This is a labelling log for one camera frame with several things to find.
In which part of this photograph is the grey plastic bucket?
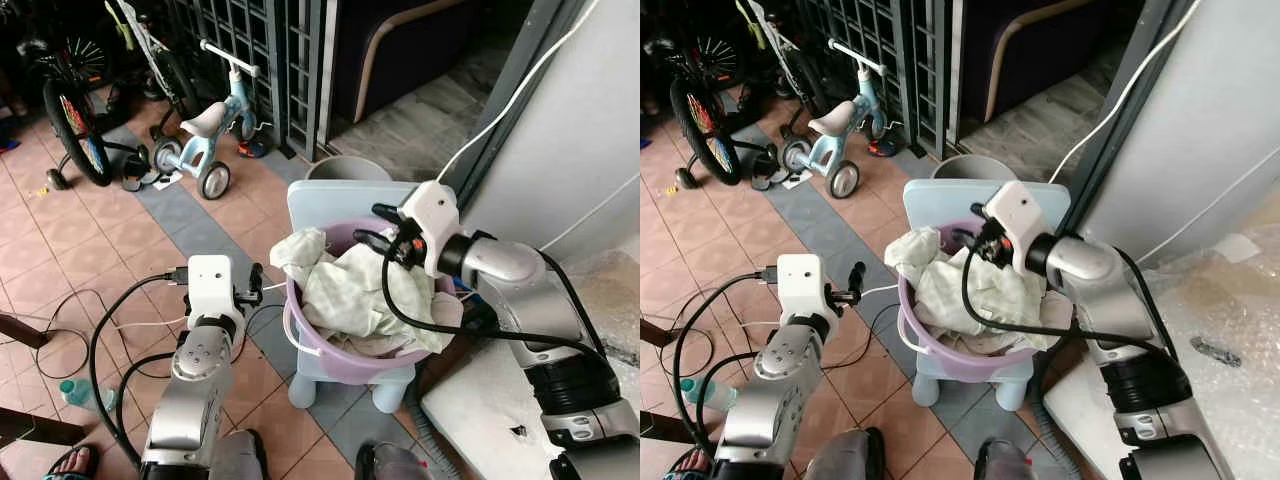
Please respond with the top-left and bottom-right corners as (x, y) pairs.
(931, 154), (1020, 184)
(304, 154), (394, 184)

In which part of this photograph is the light blue plastic stool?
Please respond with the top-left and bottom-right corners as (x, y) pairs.
(286, 179), (443, 414)
(902, 179), (1073, 412)

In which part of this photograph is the pale green checked cloth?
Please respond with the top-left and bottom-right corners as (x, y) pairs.
(884, 227), (1073, 353)
(269, 227), (467, 358)

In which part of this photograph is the purple plastic wash basin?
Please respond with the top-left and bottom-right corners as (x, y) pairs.
(282, 219), (473, 372)
(896, 219), (1077, 372)

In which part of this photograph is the light blue kids balance bike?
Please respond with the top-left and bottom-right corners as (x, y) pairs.
(150, 39), (273, 202)
(779, 39), (893, 200)

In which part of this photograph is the grey left robot leg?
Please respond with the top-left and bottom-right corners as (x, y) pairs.
(804, 427), (887, 480)
(213, 429), (270, 480)

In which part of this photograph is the grey robot leg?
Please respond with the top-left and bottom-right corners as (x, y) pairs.
(804, 427), (887, 480)
(213, 429), (270, 480)
(354, 442), (433, 480)
(974, 439), (1053, 480)

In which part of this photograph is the clear plastic water bottle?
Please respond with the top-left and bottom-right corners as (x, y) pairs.
(57, 377), (123, 415)
(679, 377), (743, 414)

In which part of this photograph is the dark sofa with wooden trim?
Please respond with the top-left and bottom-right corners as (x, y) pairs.
(328, 0), (506, 127)
(958, 0), (1136, 127)

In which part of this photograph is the dark metal grille gate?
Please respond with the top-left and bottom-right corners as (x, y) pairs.
(798, 0), (953, 161)
(168, 0), (323, 161)

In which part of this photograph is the short dark wooden bar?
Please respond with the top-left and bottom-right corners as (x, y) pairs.
(0, 310), (53, 352)
(640, 317), (678, 350)

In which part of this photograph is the white flat board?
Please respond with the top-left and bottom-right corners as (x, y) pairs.
(1040, 350), (1141, 480)
(419, 338), (563, 480)

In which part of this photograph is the clear bubble wrap sheet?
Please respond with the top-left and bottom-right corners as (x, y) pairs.
(558, 243), (641, 403)
(1138, 222), (1280, 480)

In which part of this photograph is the black bicycle with coloured spokes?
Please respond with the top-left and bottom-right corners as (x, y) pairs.
(644, 30), (783, 192)
(18, 30), (153, 192)

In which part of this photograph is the grey right robot leg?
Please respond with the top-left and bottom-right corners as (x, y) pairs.
(974, 439), (1053, 480)
(354, 442), (433, 480)

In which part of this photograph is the long dark wooden bar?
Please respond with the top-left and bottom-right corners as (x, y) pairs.
(0, 404), (88, 448)
(640, 409), (693, 447)

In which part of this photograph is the person's foot in sandal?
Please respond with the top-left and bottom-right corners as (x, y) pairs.
(43, 444), (102, 480)
(664, 446), (717, 480)

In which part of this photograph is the white and green bicycle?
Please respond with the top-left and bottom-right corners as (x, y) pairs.
(734, 0), (833, 113)
(104, 0), (203, 113)

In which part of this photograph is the small dark flat object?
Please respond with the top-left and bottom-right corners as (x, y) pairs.
(1189, 337), (1243, 368)

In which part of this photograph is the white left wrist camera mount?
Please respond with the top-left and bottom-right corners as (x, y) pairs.
(186, 254), (237, 322)
(777, 253), (830, 322)

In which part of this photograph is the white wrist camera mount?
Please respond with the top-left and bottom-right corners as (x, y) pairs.
(984, 181), (1052, 278)
(398, 181), (462, 278)
(186, 254), (237, 322)
(777, 253), (830, 322)

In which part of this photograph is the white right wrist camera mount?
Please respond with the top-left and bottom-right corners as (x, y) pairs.
(398, 181), (462, 278)
(984, 181), (1052, 278)

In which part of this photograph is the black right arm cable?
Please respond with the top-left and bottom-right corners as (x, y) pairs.
(961, 240), (1181, 363)
(379, 234), (607, 365)

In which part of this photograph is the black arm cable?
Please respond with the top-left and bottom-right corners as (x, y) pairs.
(88, 266), (193, 469)
(671, 264), (783, 461)
(961, 240), (1181, 363)
(379, 234), (607, 365)

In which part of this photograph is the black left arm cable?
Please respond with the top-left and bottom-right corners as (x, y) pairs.
(671, 264), (783, 461)
(88, 266), (193, 469)

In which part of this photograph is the thin black floor cable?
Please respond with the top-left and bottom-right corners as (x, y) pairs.
(640, 290), (777, 379)
(0, 288), (187, 381)

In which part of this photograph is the grey corrugated hose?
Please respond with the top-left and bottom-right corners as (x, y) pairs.
(403, 368), (443, 480)
(1028, 368), (1063, 473)

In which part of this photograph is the thick white cable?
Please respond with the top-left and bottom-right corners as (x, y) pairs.
(1047, 0), (1204, 187)
(436, 0), (603, 187)

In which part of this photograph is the thin white cable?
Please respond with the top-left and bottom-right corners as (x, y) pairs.
(1138, 168), (1280, 265)
(543, 172), (641, 250)

